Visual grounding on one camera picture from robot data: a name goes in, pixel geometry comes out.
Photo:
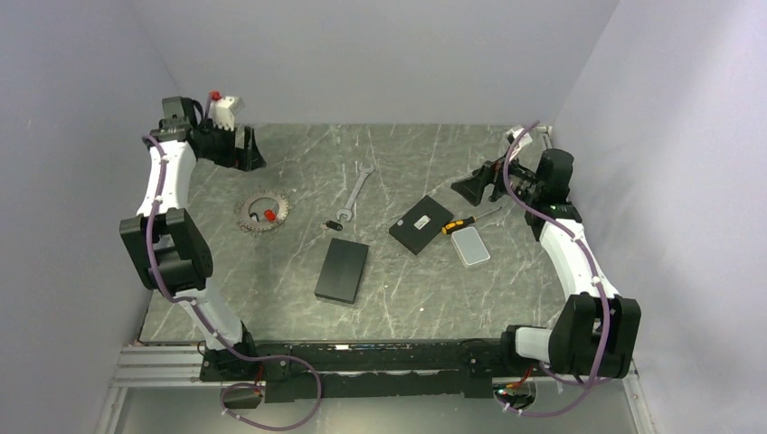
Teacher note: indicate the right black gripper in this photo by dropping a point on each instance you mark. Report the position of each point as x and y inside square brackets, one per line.
[472, 188]

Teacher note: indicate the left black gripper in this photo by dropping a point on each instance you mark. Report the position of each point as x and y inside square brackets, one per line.
[254, 159]

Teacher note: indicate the large toothed metal ring disc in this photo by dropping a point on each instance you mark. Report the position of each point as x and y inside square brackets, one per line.
[249, 211]

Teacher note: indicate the black key tag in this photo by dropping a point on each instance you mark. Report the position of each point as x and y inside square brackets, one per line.
[334, 226]

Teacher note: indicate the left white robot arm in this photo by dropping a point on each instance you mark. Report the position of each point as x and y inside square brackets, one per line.
[168, 251]

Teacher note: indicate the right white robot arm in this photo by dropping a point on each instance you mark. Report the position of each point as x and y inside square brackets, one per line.
[595, 334]

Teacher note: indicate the white rectangular router box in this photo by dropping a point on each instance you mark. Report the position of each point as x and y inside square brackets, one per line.
[470, 247]

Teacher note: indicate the silver open-end wrench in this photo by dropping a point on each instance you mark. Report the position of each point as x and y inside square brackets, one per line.
[346, 213]

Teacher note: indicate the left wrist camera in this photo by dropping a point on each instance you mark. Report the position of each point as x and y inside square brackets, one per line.
[223, 110]

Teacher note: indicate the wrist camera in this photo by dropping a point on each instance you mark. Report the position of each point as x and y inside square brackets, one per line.
[517, 140]
[223, 110]

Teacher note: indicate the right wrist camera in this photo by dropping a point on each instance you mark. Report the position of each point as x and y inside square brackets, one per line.
[517, 140]

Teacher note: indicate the black network switch with label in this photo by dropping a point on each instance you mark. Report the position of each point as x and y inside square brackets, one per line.
[421, 224]

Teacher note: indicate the black network switch with ports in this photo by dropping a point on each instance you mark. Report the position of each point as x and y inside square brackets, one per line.
[342, 271]

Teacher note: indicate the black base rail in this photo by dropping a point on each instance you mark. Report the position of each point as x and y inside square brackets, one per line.
[309, 385]

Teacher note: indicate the aluminium frame rail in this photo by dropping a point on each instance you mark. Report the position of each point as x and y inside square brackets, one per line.
[187, 365]

